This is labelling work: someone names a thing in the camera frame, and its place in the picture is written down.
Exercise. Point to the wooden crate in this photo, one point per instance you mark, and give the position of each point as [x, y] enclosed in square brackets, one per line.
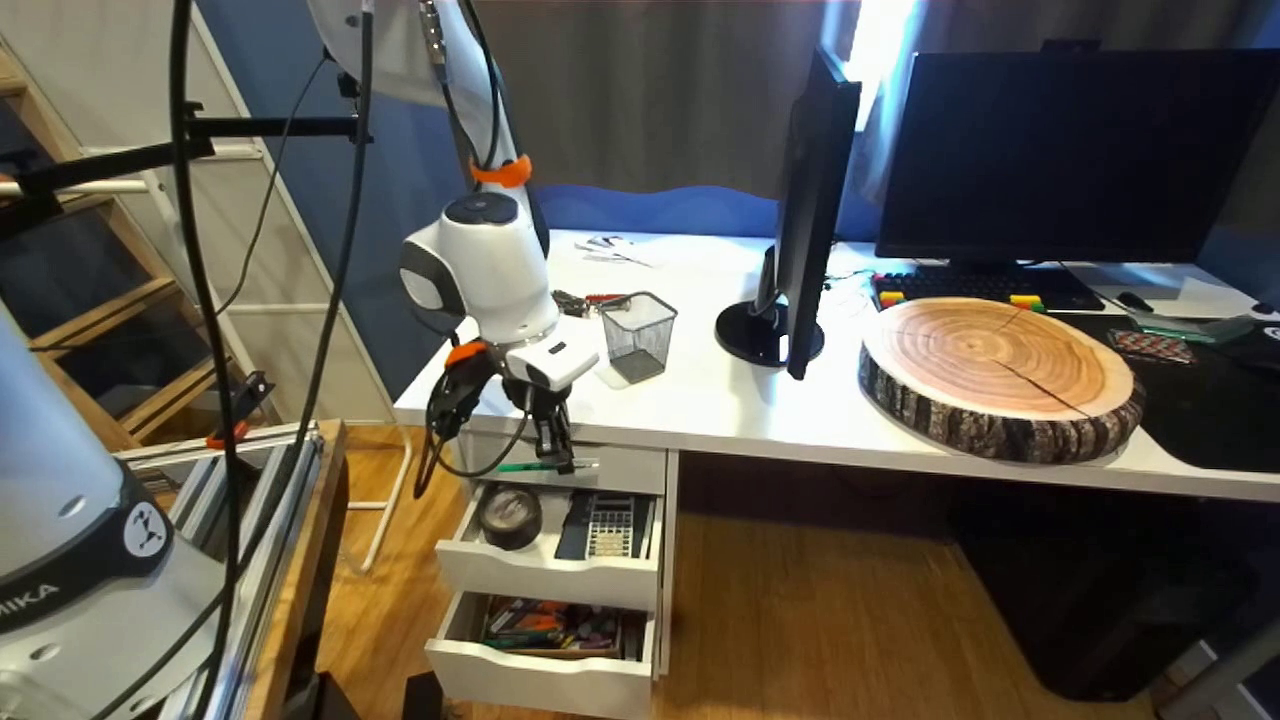
[305, 561]

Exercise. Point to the grey mesh pen cup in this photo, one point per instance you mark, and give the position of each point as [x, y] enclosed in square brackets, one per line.
[637, 332]

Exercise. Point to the dark grey curtain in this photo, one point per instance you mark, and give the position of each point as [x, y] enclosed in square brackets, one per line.
[643, 95]
[1064, 24]

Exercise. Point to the black pen tray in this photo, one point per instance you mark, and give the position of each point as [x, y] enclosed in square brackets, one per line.
[606, 525]

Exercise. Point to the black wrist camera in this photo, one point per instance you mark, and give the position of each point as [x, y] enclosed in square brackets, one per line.
[457, 387]

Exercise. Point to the blue fabric panel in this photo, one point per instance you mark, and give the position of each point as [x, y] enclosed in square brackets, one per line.
[666, 211]

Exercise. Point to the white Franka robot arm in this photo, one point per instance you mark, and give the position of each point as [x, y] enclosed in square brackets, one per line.
[485, 264]

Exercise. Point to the black monitor with round stand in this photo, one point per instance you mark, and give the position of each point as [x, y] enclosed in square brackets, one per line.
[814, 203]

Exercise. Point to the black boom stand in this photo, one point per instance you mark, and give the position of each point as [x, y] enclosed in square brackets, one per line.
[267, 128]

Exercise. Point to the black desk mat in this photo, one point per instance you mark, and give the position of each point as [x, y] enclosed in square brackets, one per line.
[1213, 402]

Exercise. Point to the yellow green toy block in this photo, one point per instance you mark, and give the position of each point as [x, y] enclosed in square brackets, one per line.
[1027, 301]
[890, 296]

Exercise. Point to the red pocket knife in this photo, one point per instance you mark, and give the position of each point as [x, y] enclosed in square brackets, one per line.
[611, 296]

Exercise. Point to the white paper sheet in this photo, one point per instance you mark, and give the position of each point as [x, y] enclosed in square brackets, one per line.
[1172, 283]

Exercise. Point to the stack of glass panels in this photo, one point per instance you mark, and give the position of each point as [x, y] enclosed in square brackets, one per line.
[272, 495]

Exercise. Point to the black computer mouse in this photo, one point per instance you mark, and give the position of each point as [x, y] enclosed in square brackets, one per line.
[1135, 301]

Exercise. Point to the wooden ladder shelf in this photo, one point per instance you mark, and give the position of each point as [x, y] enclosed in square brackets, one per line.
[104, 315]

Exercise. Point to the colourful clutter pile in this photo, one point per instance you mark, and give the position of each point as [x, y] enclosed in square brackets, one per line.
[560, 630]

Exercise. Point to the wood slice cushion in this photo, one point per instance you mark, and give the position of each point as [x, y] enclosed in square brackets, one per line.
[1001, 375]

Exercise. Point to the white shallow drawer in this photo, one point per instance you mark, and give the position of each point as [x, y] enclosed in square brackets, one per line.
[624, 470]

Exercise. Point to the black orange clamp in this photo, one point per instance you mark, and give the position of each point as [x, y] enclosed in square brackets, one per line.
[245, 402]

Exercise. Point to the grey metal leg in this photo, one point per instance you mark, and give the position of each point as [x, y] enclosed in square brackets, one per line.
[1225, 675]

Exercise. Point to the white metal rack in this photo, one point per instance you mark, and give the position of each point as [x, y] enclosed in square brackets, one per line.
[285, 308]

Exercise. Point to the black tape roll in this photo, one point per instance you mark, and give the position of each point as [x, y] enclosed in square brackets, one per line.
[509, 518]

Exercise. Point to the green pen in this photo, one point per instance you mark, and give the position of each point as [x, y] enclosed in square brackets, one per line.
[515, 470]

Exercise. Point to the large black monitor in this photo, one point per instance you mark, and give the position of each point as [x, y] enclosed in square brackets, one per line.
[1064, 160]

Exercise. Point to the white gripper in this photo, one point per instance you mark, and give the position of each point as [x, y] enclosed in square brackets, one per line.
[555, 365]

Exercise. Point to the black keyboard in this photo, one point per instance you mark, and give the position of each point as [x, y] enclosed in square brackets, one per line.
[987, 285]

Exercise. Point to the white drawer with tape roll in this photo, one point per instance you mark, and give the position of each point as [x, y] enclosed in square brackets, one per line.
[544, 576]

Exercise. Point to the small black floor object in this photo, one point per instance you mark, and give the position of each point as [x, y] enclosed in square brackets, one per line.
[427, 697]

